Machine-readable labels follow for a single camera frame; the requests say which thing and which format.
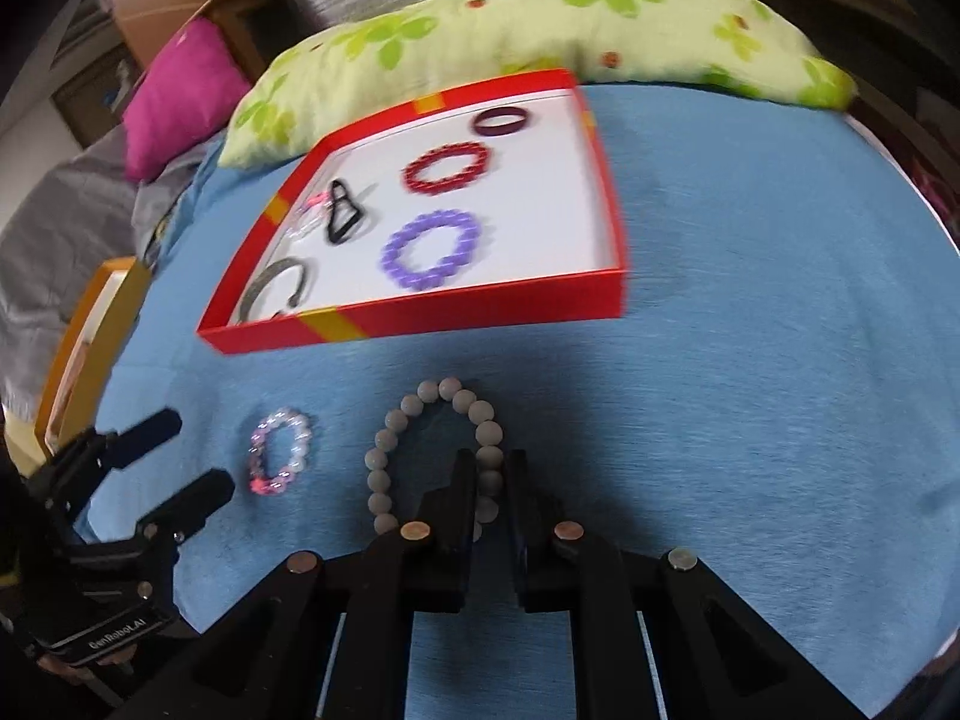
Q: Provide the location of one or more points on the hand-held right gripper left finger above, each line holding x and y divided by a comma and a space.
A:
457, 510

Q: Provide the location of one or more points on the magenta cushion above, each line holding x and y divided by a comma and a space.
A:
180, 105

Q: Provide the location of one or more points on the blue table cloth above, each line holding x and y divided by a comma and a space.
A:
750, 390

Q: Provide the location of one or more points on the dark grey bangle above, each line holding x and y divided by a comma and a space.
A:
259, 279

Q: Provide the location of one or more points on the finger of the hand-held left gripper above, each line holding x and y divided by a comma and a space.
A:
195, 502
139, 442

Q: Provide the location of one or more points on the orange cardboard box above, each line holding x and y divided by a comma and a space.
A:
127, 292

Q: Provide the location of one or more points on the grey cloth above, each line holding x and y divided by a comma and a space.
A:
60, 240

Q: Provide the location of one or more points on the red shallow box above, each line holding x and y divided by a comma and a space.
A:
525, 225

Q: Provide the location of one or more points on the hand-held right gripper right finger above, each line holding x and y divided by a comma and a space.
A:
525, 532

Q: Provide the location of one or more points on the green floral quilt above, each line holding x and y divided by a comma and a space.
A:
525, 22

